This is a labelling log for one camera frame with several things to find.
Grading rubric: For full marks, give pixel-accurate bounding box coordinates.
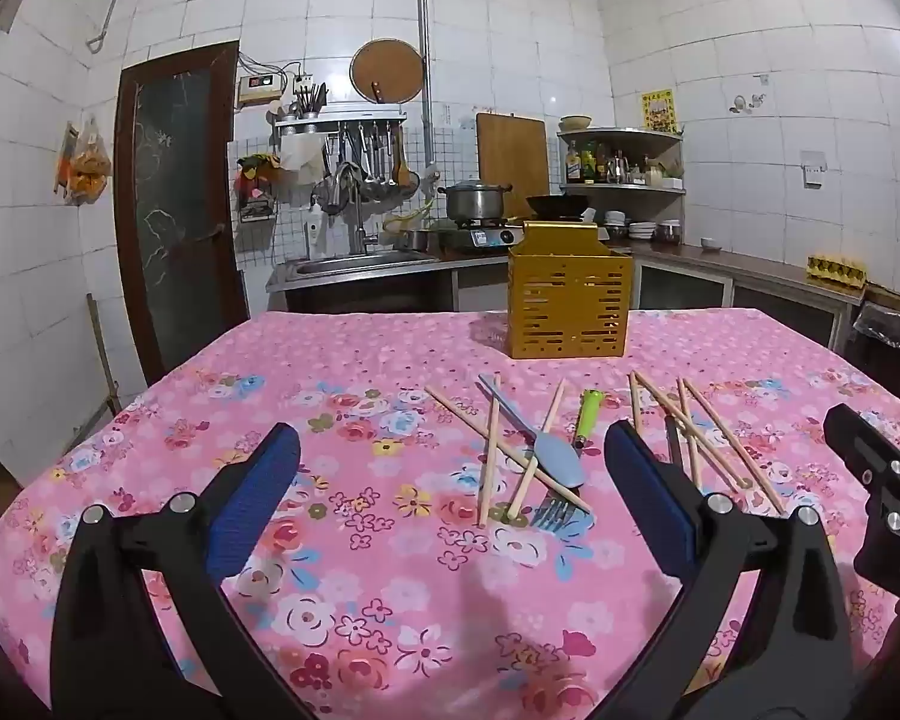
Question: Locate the metal fork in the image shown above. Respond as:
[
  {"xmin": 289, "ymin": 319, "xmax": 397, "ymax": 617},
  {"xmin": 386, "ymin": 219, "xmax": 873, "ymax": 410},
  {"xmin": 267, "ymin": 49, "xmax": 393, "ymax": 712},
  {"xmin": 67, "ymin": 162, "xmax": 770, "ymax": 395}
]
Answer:
[{"xmin": 531, "ymin": 486, "xmax": 580, "ymax": 531}]

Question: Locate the row of condiment bottles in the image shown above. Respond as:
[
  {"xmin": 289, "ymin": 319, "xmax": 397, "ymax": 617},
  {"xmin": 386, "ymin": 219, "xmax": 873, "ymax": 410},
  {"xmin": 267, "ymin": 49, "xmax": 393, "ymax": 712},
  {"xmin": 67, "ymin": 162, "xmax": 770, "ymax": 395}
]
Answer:
[{"xmin": 564, "ymin": 141, "xmax": 683, "ymax": 187}]

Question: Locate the stainless steel sink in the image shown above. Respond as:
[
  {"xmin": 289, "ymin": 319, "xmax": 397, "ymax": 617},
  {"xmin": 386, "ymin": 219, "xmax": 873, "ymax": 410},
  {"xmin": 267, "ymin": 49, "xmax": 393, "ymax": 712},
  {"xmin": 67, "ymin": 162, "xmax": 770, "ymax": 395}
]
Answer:
[{"xmin": 266, "ymin": 249, "xmax": 440, "ymax": 293}]

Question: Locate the grey wall pipe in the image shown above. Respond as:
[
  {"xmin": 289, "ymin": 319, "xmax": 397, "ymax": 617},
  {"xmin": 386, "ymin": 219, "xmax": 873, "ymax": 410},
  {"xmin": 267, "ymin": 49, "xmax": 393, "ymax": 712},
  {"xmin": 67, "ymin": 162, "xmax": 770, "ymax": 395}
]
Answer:
[{"xmin": 416, "ymin": 0, "xmax": 437, "ymax": 173}]

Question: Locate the light blue spoon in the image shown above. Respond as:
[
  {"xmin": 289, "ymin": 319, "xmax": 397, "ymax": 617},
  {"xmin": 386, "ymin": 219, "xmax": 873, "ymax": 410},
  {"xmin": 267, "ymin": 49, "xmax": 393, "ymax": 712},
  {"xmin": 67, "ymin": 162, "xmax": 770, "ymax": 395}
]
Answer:
[{"xmin": 478, "ymin": 375, "xmax": 587, "ymax": 488}]

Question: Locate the yellow egg tray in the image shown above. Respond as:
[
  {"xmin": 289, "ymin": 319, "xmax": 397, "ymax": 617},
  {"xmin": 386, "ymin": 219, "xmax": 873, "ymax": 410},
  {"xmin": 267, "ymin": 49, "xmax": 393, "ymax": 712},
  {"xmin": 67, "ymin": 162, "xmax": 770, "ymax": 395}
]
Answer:
[{"xmin": 806, "ymin": 253, "xmax": 869, "ymax": 292}]

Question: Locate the hanging plastic bag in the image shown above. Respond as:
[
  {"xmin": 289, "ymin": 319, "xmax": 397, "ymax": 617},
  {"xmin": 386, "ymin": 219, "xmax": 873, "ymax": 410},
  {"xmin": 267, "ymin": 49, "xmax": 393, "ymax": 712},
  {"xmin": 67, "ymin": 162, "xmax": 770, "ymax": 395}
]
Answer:
[{"xmin": 51, "ymin": 116, "xmax": 113, "ymax": 205}]

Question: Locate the white wall control box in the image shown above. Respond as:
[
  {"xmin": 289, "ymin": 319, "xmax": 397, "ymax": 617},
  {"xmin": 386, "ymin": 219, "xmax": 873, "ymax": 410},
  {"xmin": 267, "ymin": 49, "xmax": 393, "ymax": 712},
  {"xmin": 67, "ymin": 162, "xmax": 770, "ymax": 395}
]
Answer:
[{"xmin": 236, "ymin": 73, "xmax": 287, "ymax": 110}]

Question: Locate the gas stove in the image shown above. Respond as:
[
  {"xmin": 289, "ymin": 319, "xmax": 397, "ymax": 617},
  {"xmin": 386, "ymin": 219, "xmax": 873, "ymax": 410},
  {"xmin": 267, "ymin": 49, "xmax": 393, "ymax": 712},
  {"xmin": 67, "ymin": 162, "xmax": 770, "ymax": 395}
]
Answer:
[{"xmin": 450, "ymin": 216, "xmax": 535, "ymax": 252}]

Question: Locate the yellow hose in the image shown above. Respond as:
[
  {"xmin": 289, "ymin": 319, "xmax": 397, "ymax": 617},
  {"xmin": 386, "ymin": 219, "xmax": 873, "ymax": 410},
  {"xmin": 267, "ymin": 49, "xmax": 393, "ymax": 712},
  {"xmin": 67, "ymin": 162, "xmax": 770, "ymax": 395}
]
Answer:
[{"xmin": 382, "ymin": 199, "xmax": 440, "ymax": 233}]

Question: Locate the stainless steel pot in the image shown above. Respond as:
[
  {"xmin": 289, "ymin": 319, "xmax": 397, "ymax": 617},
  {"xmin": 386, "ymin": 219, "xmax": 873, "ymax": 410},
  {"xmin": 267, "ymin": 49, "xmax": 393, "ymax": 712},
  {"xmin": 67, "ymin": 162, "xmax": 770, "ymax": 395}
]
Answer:
[{"xmin": 438, "ymin": 178, "xmax": 512, "ymax": 222}]

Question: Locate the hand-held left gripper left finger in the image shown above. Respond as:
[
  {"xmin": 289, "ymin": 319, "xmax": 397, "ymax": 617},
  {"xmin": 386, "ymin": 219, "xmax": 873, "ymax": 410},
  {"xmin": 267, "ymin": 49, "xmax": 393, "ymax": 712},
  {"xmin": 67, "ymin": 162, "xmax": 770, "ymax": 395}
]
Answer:
[{"xmin": 49, "ymin": 422, "xmax": 323, "ymax": 720}]

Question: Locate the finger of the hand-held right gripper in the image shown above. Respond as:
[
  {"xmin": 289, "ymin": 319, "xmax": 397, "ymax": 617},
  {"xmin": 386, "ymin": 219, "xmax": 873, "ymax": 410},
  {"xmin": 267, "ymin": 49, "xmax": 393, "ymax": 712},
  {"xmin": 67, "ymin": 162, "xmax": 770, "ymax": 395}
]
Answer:
[{"xmin": 823, "ymin": 403, "xmax": 900, "ymax": 497}]

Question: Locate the round bamboo lid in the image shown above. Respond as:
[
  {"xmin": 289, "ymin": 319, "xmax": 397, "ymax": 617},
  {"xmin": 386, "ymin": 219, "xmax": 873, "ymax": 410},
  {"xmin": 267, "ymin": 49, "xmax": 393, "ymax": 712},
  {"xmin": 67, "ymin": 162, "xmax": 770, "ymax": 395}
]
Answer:
[{"xmin": 349, "ymin": 37, "xmax": 426, "ymax": 104}]

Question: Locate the brown frosted glass door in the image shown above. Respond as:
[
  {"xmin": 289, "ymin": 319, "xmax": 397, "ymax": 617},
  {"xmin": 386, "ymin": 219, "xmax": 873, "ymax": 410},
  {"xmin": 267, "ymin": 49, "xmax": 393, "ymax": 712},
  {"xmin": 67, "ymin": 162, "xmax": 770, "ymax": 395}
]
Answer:
[{"xmin": 112, "ymin": 41, "xmax": 250, "ymax": 387}]

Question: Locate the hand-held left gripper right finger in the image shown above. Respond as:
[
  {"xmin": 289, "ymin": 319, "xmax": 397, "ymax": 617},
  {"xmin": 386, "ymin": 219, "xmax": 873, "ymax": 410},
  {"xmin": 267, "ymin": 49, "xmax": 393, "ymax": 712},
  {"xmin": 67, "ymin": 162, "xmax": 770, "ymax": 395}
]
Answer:
[{"xmin": 592, "ymin": 420, "xmax": 857, "ymax": 720}]

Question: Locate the metal faucet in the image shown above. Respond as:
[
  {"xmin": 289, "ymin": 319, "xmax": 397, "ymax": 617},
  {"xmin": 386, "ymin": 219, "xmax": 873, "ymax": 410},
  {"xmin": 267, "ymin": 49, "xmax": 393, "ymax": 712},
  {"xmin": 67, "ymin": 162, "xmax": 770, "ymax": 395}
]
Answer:
[{"xmin": 334, "ymin": 165, "xmax": 380, "ymax": 256}]

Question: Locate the green-handled peeler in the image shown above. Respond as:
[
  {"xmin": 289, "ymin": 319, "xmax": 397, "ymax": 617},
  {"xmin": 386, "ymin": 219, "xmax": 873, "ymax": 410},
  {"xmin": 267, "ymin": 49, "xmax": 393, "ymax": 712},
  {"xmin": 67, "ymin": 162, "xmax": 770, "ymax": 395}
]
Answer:
[{"xmin": 574, "ymin": 388, "xmax": 603, "ymax": 452}]

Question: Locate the chopstick holder cup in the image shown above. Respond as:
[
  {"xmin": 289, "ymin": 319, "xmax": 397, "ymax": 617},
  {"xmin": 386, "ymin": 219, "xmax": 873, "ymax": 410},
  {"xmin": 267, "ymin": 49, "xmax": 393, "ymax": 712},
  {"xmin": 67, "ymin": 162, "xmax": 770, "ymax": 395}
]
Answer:
[{"xmin": 291, "ymin": 82, "xmax": 329, "ymax": 121}]

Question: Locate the dark plastic bag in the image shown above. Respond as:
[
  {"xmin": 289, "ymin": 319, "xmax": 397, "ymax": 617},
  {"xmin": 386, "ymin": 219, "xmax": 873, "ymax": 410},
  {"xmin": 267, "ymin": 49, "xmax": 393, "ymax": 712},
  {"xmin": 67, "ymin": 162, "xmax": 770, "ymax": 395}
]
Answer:
[{"xmin": 853, "ymin": 304, "xmax": 900, "ymax": 361}]

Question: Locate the glass-door counter cabinet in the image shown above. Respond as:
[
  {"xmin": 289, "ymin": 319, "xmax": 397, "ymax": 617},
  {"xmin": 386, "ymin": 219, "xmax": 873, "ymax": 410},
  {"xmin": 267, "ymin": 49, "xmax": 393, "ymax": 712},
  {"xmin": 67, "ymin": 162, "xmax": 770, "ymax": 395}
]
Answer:
[{"xmin": 636, "ymin": 261, "xmax": 734, "ymax": 311}]

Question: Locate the yellow slotted utensil holder box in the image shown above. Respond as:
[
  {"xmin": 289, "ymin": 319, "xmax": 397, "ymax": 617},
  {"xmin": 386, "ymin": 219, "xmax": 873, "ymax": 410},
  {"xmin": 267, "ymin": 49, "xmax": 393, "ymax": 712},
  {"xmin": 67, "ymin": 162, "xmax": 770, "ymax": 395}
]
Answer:
[{"xmin": 506, "ymin": 221, "xmax": 635, "ymax": 359}]

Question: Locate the metal wall rack shelf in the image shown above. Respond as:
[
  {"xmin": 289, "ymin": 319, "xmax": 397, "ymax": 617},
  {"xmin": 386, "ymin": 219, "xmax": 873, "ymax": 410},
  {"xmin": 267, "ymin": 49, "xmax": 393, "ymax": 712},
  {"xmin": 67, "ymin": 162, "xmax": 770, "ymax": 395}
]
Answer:
[{"xmin": 272, "ymin": 106, "xmax": 408, "ymax": 137}]

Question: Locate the black wok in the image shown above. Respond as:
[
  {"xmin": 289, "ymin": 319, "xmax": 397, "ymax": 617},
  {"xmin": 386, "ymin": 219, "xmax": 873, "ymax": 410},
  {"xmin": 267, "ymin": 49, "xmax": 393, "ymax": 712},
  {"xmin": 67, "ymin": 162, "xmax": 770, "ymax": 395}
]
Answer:
[{"xmin": 525, "ymin": 193, "xmax": 597, "ymax": 222}]

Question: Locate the wooden-handled broom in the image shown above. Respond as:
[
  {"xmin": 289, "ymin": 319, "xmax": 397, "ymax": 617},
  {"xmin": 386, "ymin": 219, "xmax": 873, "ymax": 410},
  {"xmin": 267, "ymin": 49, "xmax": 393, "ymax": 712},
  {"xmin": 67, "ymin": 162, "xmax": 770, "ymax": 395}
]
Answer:
[{"xmin": 85, "ymin": 292, "xmax": 121, "ymax": 417}]

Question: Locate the metal corner shelf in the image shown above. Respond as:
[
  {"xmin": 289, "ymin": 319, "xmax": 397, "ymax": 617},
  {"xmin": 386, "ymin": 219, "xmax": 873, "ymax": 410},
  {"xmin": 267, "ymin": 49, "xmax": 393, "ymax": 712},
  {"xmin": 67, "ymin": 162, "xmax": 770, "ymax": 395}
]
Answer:
[{"xmin": 556, "ymin": 126, "xmax": 687, "ymax": 200}]

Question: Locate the wooden cutting board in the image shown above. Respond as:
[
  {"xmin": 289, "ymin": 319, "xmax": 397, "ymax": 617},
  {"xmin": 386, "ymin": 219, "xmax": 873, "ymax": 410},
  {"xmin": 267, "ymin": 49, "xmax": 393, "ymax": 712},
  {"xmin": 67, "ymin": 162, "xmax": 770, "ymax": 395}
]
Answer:
[{"xmin": 475, "ymin": 112, "xmax": 550, "ymax": 200}]

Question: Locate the yellow wall poster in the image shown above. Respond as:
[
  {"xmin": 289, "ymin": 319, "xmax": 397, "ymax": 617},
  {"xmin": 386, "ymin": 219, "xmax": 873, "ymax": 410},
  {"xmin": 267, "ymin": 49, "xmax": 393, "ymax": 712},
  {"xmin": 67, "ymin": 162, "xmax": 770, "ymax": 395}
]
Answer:
[{"xmin": 641, "ymin": 88, "xmax": 677, "ymax": 134}]

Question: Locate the white hanging rag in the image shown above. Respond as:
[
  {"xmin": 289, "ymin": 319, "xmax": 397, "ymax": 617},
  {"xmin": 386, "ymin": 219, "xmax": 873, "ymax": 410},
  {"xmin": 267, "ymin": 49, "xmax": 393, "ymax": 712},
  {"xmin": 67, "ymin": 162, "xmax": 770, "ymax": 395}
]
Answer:
[{"xmin": 280, "ymin": 133, "xmax": 325, "ymax": 185}]

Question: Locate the row of hanging kitchen utensils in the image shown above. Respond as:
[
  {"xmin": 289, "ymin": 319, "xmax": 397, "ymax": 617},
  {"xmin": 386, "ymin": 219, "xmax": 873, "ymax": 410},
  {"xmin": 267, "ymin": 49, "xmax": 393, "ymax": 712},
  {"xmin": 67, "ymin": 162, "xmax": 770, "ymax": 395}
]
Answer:
[{"xmin": 334, "ymin": 124, "xmax": 421, "ymax": 203}]

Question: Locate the brown kitchen counter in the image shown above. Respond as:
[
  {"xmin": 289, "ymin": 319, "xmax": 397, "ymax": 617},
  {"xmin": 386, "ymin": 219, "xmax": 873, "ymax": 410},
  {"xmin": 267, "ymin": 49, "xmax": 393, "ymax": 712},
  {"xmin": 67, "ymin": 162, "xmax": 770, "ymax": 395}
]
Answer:
[{"xmin": 266, "ymin": 236, "xmax": 900, "ymax": 361}]

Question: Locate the wire wall basket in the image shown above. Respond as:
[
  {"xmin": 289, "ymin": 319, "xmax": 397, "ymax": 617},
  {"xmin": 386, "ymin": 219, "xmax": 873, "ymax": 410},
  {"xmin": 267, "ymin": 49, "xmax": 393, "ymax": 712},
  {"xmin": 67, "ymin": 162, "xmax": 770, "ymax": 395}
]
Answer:
[{"xmin": 236, "ymin": 154, "xmax": 280, "ymax": 222}]

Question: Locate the stack of white bowls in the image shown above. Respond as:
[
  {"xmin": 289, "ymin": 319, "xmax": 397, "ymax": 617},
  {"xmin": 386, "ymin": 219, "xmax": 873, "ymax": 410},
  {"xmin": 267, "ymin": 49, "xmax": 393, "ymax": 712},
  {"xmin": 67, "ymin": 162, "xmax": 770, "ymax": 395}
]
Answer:
[{"xmin": 604, "ymin": 210, "xmax": 657, "ymax": 242}]

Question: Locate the pink floral tablecloth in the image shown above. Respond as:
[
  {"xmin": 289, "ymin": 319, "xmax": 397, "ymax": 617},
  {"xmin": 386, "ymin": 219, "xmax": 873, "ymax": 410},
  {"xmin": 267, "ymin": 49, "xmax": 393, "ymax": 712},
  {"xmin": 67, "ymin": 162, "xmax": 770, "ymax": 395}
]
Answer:
[{"xmin": 0, "ymin": 307, "xmax": 900, "ymax": 720}]

